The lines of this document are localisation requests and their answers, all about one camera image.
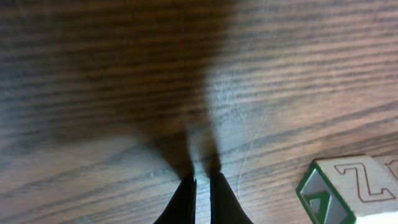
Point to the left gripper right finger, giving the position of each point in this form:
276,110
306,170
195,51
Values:
225,208

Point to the white Z block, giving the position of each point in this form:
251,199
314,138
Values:
346,190

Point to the red Y block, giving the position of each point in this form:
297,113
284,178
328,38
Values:
390,164

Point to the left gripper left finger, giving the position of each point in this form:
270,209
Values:
182,205

